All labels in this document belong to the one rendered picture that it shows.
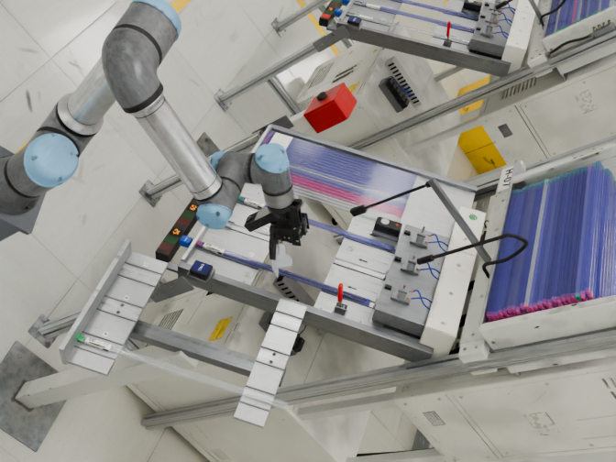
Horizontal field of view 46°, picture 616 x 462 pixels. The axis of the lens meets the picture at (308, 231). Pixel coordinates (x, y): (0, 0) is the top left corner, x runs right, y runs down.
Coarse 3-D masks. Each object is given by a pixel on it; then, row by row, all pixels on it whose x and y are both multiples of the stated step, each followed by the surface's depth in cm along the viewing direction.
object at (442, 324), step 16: (464, 208) 214; (480, 224) 210; (464, 240) 204; (448, 256) 200; (464, 256) 200; (448, 272) 195; (464, 272) 196; (448, 288) 191; (464, 288) 192; (432, 304) 187; (448, 304) 187; (432, 320) 183; (448, 320) 184; (432, 336) 183; (448, 336) 181; (448, 352) 185
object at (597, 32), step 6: (606, 24) 258; (612, 24) 256; (594, 30) 260; (600, 30) 259; (606, 30) 258; (612, 30) 257; (588, 36) 262; (594, 36) 262; (600, 36) 260; (570, 42) 266; (558, 48) 269; (546, 54) 272
